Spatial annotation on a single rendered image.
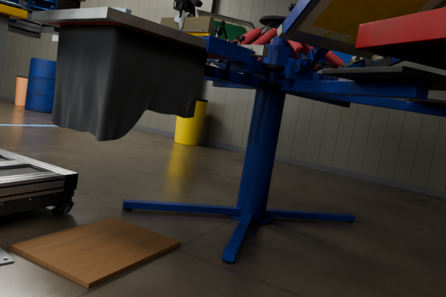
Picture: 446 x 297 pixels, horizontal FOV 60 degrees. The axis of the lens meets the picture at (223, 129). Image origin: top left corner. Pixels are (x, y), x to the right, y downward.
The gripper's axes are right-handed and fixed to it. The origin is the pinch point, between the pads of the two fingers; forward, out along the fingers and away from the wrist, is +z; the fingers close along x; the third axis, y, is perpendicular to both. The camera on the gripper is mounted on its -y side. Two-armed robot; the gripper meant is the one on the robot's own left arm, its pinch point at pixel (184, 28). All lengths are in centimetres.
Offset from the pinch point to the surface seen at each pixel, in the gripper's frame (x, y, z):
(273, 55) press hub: -74, -4, -1
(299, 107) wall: -366, 138, 24
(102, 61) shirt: 52, -16, 26
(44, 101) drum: -190, 557, 87
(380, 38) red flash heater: -2, -96, 3
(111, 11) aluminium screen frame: 60, -29, 9
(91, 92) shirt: 51, -9, 38
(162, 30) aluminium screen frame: 37.3, -29.5, 10.1
